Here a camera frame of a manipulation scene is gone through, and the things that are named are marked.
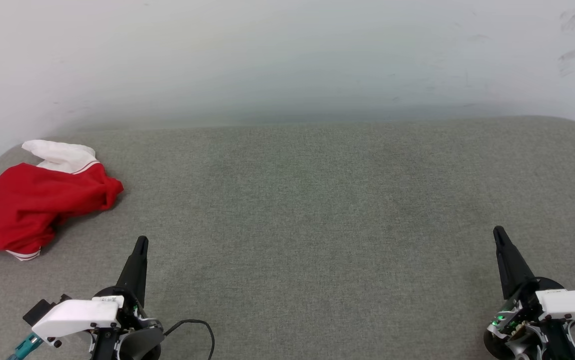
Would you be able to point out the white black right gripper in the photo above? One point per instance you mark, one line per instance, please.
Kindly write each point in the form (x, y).
(572, 302)

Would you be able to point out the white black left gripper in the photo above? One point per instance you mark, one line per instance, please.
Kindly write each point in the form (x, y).
(77, 315)

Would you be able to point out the red white basketball jersey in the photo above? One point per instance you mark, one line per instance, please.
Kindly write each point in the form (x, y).
(27, 205)

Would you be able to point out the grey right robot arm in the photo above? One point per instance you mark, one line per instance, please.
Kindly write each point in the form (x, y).
(527, 348)

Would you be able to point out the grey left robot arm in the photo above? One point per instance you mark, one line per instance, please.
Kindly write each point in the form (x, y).
(142, 345)

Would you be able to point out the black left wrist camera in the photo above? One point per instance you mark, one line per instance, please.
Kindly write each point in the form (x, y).
(42, 309)

